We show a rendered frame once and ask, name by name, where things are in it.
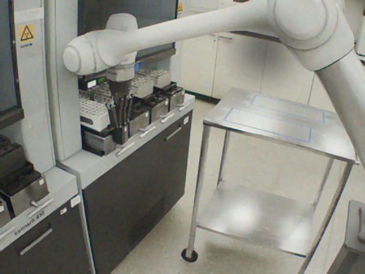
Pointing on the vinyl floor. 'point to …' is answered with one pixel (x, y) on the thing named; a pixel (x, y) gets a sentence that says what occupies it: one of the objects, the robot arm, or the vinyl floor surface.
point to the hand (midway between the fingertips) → (120, 134)
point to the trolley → (236, 201)
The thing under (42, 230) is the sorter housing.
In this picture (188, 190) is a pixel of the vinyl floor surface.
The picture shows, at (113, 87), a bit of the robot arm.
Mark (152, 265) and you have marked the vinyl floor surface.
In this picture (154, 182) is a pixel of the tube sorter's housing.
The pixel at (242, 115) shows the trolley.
